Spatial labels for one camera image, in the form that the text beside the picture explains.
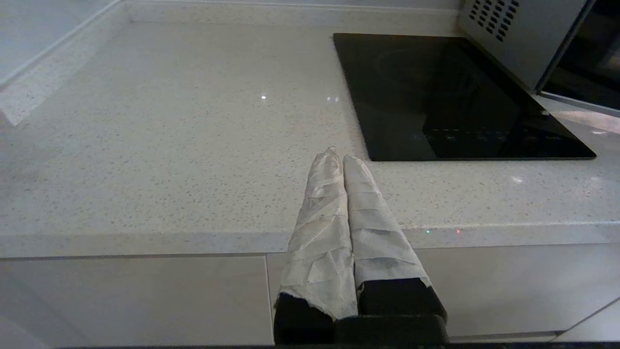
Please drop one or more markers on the white cabinet front panel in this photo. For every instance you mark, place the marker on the white cabinet front panel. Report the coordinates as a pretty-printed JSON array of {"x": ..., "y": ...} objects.
[
  {"x": 600, "y": 327},
  {"x": 135, "y": 300},
  {"x": 508, "y": 286}
]

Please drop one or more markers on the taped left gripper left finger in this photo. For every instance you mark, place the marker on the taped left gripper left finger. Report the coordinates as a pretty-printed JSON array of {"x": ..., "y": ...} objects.
[{"x": 319, "y": 242}]

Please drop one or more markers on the black glass induction cooktop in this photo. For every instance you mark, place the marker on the black glass induction cooktop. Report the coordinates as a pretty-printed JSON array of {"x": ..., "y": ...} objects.
[{"x": 436, "y": 97}]

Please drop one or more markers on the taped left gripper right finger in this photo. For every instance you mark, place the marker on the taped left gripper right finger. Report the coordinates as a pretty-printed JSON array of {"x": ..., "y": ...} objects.
[{"x": 382, "y": 252}]

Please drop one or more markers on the silver black microwave oven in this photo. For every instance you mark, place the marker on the silver black microwave oven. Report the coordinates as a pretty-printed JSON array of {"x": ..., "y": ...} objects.
[{"x": 518, "y": 43}]

